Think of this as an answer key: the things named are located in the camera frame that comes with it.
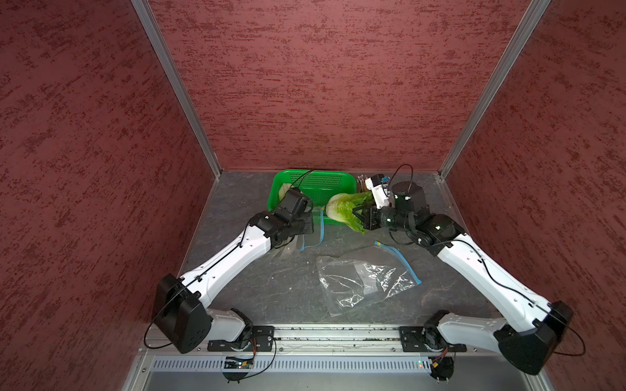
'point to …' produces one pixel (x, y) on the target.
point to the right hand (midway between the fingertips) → (353, 216)
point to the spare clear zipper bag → (363, 278)
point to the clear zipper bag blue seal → (315, 237)
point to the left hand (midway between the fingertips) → (306, 226)
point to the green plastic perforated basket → (320, 185)
